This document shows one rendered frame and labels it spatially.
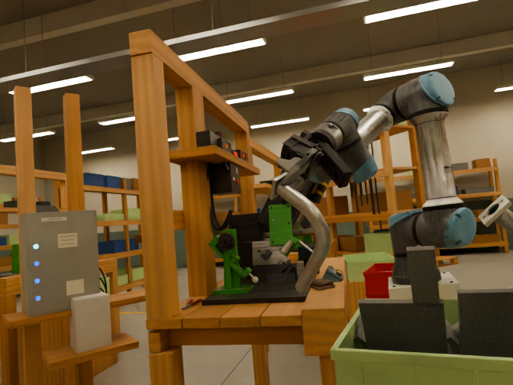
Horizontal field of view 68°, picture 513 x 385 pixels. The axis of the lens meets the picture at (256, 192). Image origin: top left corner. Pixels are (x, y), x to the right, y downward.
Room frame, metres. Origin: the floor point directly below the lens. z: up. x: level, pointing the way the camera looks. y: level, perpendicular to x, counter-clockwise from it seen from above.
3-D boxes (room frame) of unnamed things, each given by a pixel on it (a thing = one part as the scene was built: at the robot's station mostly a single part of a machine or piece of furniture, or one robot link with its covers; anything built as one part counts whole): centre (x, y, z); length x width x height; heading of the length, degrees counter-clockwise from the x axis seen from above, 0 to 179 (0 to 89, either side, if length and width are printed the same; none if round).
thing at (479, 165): (9.56, -4.21, 1.12); 3.16 x 0.54 x 2.24; 75
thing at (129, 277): (7.23, 2.68, 1.14); 2.45 x 0.55 x 2.28; 165
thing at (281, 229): (1.96, -0.11, 1.17); 0.13 x 0.12 x 0.20; 167
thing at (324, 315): (1.99, -0.34, 0.82); 1.50 x 0.14 x 0.15; 167
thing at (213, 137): (1.81, 0.21, 1.59); 0.15 x 0.07 x 0.07; 167
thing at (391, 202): (5.14, -1.11, 1.19); 2.30 x 0.55 x 2.39; 26
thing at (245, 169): (2.10, 0.18, 1.52); 0.90 x 0.25 x 0.04; 167
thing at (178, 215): (2.13, 0.29, 1.23); 1.30 x 0.05 x 0.09; 167
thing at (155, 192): (2.11, 0.22, 1.36); 1.49 x 0.09 x 0.97; 167
